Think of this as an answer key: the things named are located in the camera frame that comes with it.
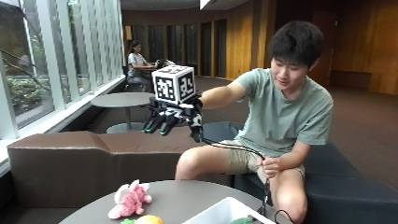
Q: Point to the round grey side table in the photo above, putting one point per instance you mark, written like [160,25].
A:
[122,100]

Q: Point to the white cube with black markers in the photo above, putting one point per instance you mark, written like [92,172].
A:
[173,84]

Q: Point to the white plastic bin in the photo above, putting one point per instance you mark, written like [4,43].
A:
[219,211]

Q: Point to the green round object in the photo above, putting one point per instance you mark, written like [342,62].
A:
[242,221]

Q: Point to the the person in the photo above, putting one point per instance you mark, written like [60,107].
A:
[281,112]

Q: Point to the brown leather bench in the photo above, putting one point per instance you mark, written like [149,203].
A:
[94,161]

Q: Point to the dark blue bench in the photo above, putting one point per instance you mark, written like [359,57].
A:
[351,193]

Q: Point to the pink and white soft toy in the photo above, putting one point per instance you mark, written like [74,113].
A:
[129,199]

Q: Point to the orange fruit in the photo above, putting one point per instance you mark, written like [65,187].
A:
[149,220]

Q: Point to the green leafy toy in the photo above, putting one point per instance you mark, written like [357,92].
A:
[128,221]

